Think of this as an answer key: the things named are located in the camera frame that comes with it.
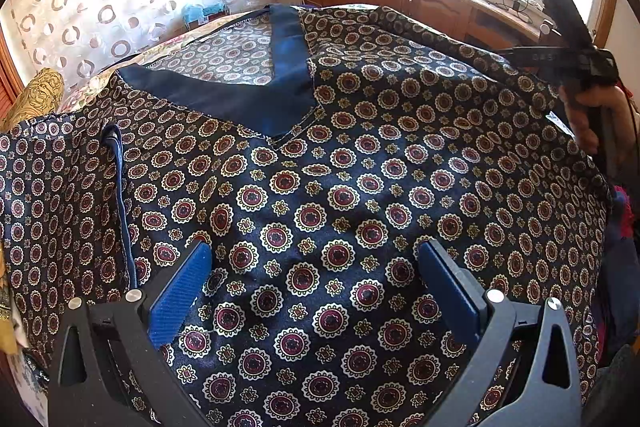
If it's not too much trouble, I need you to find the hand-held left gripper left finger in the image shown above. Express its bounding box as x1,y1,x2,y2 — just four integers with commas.
47,239,216,427

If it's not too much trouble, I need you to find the person's body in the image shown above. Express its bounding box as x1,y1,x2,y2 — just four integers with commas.
595,177,640,427

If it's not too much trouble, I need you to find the navy medallion print garment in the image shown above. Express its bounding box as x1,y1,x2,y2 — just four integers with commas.
0,4,616,427

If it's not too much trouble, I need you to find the yellow patterned pillow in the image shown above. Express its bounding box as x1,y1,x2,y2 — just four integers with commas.
0,68,66,132

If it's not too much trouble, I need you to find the pink floral bed sheet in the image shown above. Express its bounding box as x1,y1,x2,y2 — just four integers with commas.
60,7,273,112

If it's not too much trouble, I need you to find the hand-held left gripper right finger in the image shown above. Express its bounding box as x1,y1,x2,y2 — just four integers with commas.
417,238,583,427

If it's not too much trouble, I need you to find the person's right hand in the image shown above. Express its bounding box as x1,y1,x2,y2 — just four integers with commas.
557,82,640,178

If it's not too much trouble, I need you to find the light blue cloth bundle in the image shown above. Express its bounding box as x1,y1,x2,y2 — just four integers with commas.
181,2,232,28

